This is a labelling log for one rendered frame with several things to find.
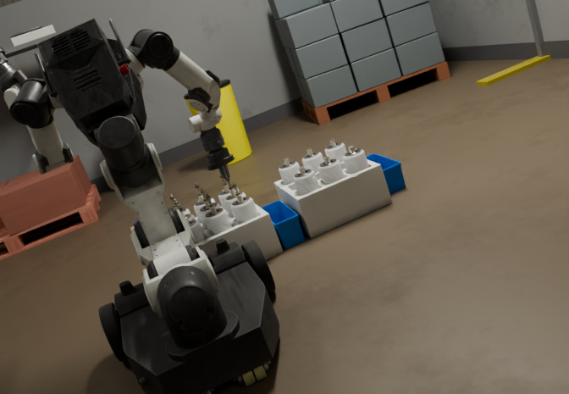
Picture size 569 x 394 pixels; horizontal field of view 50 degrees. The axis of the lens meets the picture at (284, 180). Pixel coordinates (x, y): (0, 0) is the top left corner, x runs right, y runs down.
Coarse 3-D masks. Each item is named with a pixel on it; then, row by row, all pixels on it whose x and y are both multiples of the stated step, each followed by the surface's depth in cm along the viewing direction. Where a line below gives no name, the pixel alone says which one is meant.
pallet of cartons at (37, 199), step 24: (72, 168) 425; (0, 192) 413; (24, 192) 402; (48, 192) 406; (72, 192) 410; (96, 192) 474; (0, 216) 400; (24, 216) 404; (48, 216) 409; (72, 216) 449; (96, 216) 416; (0, 240) 403; (24, 240) 437; (48, 240) 411
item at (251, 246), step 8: (248, 248) 214; (256, 248) 214; (248, 256) 213; (256, 256) 212; (256, 264) 211; (264, 264) 211; (256, 272) 211; (264, 272) 211; (264, 280) 211; (272, 280) 212; (272, 288) 215
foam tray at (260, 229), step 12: (264, 216) 247; (204, 228) 258; (240, 228) 245; (252, 228) 246; (264, 228) 248; (204, 240) 243; (216, 240) 242; (228, 240) 244; (240, 240) 246; (264, 240) 249; (276, 240) 250; (264, 252) 250; (276, 252) 251
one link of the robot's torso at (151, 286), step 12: (204, 252) 188; (180, 264) 177; (192, 264) 176; (204, 264) 176; (144, 276) 180; (216, 276) 177; (144, 288) 177; (156, 288) 173; (216, 288) 178; (156, 300) 173; (156, 312) 175
